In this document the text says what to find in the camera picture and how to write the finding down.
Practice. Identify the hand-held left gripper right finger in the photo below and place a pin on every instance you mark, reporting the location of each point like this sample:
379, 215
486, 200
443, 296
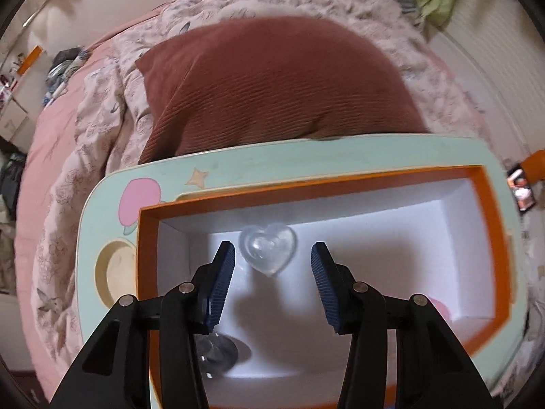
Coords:
324, 281

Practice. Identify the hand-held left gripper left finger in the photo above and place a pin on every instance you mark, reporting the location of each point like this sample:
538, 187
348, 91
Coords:
221, 281

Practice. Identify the clear heart-shaped case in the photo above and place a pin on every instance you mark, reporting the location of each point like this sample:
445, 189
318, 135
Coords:
268, 245

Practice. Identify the orange cardboard box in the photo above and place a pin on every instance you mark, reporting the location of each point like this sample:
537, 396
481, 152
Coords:
383, 238

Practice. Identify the pink heart-shaped case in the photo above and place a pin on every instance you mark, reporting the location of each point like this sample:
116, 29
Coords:
438, 306

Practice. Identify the mint cartoon lap desk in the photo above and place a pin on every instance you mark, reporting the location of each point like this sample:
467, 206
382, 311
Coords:
298, 157

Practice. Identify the pink floral duvet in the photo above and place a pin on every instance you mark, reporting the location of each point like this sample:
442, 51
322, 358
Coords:
106, 106

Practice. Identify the smartphone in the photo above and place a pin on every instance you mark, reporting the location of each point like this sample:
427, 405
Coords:
523, 191

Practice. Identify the pink bed sheet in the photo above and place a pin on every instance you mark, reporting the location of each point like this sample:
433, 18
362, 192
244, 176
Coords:
51, 136

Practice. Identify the dark grey bag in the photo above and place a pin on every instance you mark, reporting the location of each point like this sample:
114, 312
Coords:
10, 174

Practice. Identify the white cabinet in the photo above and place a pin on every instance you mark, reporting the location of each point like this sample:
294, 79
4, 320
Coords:
12, 119

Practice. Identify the patterned clothes pile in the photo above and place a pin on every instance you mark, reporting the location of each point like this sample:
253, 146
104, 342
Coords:
64, 61

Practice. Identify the small orange shelf box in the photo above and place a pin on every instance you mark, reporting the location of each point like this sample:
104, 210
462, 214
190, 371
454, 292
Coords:
30, 59

